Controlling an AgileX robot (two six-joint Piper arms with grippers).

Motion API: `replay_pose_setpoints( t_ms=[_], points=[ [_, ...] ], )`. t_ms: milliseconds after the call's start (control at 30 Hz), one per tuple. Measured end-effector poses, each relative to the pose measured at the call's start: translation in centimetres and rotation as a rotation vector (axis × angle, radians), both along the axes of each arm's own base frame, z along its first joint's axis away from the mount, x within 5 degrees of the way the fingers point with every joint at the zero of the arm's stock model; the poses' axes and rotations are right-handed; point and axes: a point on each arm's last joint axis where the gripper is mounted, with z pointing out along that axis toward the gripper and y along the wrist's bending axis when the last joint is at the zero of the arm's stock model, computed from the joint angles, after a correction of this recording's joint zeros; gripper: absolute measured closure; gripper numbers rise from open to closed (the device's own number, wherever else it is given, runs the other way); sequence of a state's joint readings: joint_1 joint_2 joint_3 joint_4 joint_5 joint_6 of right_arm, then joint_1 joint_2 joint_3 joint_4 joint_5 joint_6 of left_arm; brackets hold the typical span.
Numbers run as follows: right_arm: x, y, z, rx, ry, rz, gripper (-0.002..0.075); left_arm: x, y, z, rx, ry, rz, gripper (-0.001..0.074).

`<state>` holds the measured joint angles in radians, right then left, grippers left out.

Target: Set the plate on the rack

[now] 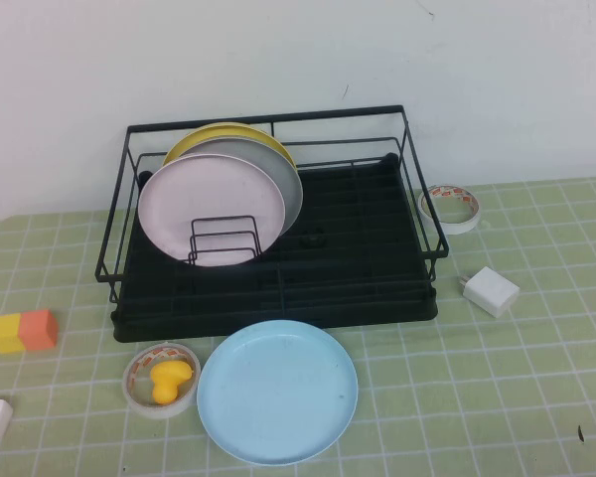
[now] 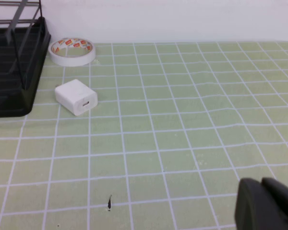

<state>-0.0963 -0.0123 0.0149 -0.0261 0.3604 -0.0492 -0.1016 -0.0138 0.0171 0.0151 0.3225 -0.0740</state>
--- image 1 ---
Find grey plate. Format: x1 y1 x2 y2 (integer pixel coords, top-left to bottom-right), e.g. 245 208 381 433
178 136 304 238

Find black plastic drip tray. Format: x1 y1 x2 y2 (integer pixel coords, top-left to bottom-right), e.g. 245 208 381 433
109 153 439 344

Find yellow plate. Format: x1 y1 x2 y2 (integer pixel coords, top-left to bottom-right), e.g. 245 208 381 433
161 121 297 170

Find white tape roll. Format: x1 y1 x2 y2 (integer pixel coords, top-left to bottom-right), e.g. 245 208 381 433
416 184 482 236
122 341 202 421

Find orange cube block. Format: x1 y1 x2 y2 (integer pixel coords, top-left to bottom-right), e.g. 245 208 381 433
18 308 60 352

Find yellow cube block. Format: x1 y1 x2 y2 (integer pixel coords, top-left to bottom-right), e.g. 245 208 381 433
0 313 26 355

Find pink plate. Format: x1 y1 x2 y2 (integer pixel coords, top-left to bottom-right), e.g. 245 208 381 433
137 152 285 268

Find black wire dish rack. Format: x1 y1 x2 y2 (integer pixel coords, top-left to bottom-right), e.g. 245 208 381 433
93 103 451 304

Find yellow rubber duck toy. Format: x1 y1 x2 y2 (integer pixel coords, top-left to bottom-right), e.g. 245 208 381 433
149 360 195 404

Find white charger plug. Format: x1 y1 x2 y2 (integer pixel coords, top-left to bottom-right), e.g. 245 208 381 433
458 265 522 319

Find light blue plate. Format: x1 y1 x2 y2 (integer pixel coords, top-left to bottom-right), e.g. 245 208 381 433
196 319 360 467

